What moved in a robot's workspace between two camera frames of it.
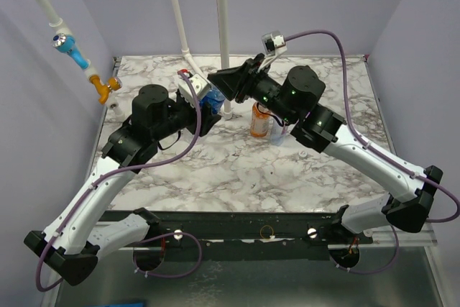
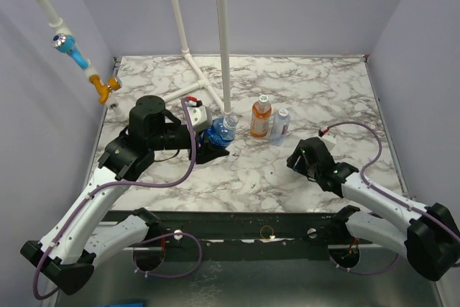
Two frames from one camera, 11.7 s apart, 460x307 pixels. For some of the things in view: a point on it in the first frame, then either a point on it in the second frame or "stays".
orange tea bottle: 260,120 stays
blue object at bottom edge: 128,305 stays
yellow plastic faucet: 114,83 stays
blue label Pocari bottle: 214,98 to 221,132
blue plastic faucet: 67,44 stays
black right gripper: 245,79 to 300,159
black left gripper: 208,118 to 208,150
